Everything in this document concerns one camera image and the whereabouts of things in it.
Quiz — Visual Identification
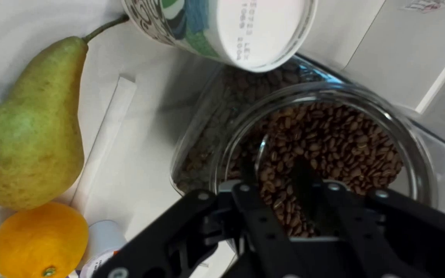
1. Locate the coffee pod with orange lid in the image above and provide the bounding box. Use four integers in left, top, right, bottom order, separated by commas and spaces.
80, 220, 130, 278

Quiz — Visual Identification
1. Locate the upside-down patterned paper cup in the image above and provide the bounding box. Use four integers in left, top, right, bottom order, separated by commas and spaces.
121, 0, 320, 75

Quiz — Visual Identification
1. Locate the white printed cable tag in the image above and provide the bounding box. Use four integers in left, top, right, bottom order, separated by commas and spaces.
405, 0, 445, 14

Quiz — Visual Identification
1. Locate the glass jar of coffee beans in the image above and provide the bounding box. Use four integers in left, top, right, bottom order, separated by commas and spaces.
170, 53, 439, 245

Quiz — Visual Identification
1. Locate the orange fruit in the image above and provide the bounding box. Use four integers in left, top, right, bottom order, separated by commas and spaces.
0, 201, 91, 278

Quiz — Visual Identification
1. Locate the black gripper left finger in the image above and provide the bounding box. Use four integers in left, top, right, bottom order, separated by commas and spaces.
93, 153, 297, 278

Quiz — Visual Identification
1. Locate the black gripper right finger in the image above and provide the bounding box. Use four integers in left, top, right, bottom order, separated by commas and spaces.
289, 157, 445, 278

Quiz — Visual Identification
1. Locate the green pear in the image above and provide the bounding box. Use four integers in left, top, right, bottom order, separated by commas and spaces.
0, 14, 131, 212

